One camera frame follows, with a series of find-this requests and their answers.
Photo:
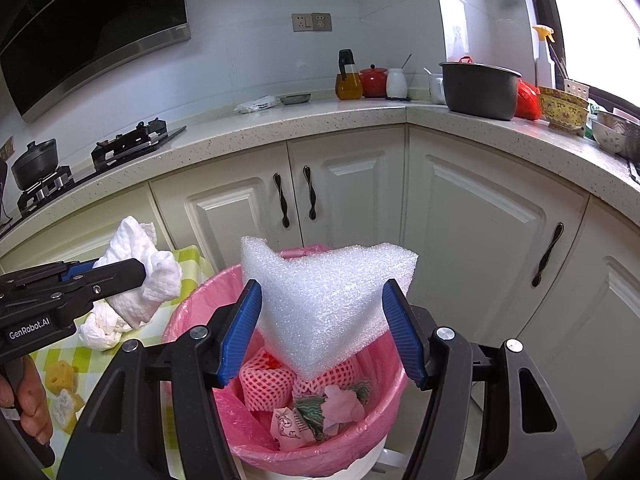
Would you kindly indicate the large white foam block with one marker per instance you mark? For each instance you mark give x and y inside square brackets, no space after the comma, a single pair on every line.
[325,300]

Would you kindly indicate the person's left hand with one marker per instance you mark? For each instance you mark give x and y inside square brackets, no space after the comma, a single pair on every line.
[37,410]

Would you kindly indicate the small metal tray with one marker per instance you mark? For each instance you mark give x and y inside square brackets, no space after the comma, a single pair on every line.
[295,99]

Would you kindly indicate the white plastic bag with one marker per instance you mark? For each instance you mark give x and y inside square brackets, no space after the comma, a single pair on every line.
[256,105]

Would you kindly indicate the glass oil bottle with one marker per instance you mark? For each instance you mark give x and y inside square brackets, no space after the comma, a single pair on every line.
[348,85]

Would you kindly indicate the white tissue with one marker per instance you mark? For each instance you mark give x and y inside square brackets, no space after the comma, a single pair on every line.
[102,332]
[135,240]

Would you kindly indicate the yellow patterned bowl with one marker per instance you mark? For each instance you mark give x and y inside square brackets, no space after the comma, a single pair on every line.
[562,110]

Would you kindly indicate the black cooking pot with lid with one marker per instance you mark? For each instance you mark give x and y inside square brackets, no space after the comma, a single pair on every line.
[34,165]

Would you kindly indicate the white speckled countertop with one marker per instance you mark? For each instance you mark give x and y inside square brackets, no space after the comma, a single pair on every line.
[300,122]

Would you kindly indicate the grey wall socket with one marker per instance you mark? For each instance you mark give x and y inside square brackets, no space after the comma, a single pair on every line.
[321,21]
[302,22]

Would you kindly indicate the paper tissue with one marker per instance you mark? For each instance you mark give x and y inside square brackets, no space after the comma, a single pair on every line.
[342,402]

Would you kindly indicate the trash bin with pink bag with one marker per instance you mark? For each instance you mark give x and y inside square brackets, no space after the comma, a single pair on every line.
[350,455]

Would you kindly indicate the green patterned cloth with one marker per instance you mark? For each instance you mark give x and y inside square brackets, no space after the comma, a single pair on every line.
[307,410]

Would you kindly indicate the grey inner cooker pot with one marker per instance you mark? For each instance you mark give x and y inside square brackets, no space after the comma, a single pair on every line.
[480,92]

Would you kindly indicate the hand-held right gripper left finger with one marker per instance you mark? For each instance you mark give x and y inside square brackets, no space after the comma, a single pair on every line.
[240,335]

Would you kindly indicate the red lidded pot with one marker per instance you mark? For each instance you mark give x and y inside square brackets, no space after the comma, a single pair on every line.
[374,82]

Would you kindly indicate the yellow sponge piece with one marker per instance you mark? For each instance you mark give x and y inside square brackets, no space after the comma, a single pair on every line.
[67,410]
[61,374]

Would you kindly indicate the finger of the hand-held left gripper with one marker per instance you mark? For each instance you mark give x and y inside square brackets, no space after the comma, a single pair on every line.
[115,275]
[80,270]

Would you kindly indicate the crushed printed paper cup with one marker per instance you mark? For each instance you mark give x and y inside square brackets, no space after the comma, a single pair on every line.
[287,427]

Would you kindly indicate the small pink foam net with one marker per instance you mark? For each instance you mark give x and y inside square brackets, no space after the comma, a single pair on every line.
[340,375]

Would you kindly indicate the black glass gas cooktop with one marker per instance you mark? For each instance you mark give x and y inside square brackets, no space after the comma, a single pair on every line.
[85,172]

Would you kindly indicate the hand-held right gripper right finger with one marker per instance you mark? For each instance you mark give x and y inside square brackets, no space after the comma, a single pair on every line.
[405,335]

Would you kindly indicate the white spray bottle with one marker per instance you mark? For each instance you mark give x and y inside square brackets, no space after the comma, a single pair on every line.
[544,60]

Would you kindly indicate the large pink foam net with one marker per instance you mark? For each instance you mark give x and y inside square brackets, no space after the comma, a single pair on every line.
[265,385]

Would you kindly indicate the green checked tablecloth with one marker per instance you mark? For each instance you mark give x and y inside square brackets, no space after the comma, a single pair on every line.
[190,270]

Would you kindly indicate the white jar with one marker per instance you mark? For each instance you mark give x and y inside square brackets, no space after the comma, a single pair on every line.
[395,85]

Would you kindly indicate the black range hood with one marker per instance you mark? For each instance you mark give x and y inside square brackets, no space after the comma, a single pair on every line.
[90,20]

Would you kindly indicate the white cup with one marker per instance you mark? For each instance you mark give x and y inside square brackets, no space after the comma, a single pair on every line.
[436,90]

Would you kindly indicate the grey triple wall outlet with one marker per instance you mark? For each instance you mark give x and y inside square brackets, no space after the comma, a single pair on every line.
[6,148]

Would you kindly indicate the white lower kitchen cabinet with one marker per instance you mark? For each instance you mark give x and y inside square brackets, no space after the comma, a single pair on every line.
[475,220]

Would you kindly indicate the metal bowl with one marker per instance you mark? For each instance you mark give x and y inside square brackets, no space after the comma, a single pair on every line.
[615,135]

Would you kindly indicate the red plastic bag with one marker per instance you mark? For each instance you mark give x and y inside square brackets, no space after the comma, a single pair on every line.
[529,102]

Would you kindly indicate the kitchen window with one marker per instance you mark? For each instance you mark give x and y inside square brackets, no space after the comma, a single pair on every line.
[600,10]

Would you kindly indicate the black burner grate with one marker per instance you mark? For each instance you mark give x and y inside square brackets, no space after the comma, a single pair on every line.
[127,142]
[47,190]

